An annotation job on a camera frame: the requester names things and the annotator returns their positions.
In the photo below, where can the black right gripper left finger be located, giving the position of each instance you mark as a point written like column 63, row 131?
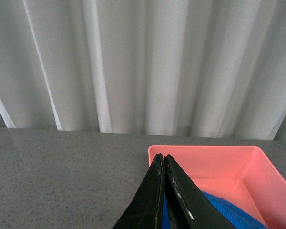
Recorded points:
column 146, row 208

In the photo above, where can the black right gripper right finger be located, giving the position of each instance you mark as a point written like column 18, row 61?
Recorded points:
column 188, row 208

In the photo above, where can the blue microfiber cloth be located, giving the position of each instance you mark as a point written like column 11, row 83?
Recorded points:
column 239, row 218

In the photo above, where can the pink plastic bin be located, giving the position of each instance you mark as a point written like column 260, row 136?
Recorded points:
column 242, row 175

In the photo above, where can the white curtain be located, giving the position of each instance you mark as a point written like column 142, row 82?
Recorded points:
column 202, row 68

